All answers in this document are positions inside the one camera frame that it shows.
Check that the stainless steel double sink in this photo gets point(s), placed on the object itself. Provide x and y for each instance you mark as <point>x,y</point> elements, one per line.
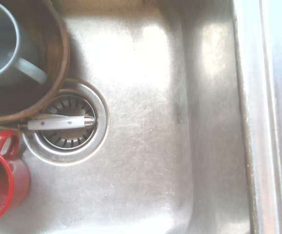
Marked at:
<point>143,146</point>

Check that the metal sink drain strainer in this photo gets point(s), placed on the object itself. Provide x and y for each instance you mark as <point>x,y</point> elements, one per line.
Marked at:
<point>99,136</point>

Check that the brown wooden bowl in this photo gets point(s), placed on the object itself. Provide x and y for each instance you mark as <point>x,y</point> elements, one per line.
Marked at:
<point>50,44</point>

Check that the grey-blue ceramic mug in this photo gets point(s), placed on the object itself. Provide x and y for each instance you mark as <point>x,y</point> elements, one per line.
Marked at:
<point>21,65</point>

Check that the red ceramic mug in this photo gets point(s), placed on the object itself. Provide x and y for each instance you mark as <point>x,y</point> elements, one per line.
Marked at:
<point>16,175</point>

